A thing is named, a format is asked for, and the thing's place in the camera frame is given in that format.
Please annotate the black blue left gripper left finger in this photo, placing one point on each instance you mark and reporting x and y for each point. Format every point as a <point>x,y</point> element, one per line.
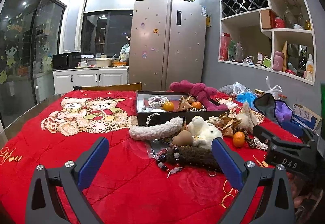
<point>44,204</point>

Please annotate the black microwave oven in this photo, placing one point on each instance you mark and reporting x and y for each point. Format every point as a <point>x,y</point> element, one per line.
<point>66,61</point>

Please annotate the white fluffy hair clip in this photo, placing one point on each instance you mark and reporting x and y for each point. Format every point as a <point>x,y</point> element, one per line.
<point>164,130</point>

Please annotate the blue white cardboard box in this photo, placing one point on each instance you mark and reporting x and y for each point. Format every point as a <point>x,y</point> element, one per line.
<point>306,117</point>

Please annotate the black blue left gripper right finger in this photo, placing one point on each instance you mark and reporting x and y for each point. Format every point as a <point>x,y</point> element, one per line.
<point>276,204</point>

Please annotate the blue plastic bag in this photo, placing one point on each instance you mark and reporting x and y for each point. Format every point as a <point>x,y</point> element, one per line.
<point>248,97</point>

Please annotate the black shallow tray box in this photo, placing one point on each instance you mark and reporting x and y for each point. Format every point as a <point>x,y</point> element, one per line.
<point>144,110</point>

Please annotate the wooden chair back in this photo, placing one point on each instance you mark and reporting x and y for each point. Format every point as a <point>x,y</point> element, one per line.
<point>122,87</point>

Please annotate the gold triangular snack packet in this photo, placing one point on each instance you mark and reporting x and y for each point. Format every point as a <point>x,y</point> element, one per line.
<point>225,124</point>

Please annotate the white kitchen counter cabinet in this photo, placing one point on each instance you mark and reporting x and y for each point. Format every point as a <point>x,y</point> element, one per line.
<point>65,80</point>

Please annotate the orange tangerine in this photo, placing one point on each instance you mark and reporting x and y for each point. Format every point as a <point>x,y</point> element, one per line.
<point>168,106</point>
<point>238,139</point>
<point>197,105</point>

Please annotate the white plush duck toy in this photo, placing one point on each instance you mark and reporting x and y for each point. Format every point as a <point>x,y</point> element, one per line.
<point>203,133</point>

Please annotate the glass sliding door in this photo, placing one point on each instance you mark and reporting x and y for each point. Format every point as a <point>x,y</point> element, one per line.
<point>30,37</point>

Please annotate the red gift box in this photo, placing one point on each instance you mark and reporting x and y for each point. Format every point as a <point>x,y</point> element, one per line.
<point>225,40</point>

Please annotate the black purple bag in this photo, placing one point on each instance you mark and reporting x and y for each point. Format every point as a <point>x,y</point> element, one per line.
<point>275,110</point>

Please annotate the dark brown fuzzy hair clip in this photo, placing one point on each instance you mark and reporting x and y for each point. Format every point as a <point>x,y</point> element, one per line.
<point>193,156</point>

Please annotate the stainless double-door refrigerator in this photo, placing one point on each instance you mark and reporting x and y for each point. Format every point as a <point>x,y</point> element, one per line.
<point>167,43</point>

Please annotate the clear plastic bag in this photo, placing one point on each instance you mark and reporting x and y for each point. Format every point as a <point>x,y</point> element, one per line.
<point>234,89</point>

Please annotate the white wall shelf unit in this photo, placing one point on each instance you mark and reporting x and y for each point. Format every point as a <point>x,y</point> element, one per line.
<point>259,28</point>

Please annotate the magenta plush toy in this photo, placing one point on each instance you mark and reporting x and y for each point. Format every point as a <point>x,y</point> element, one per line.
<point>200,91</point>

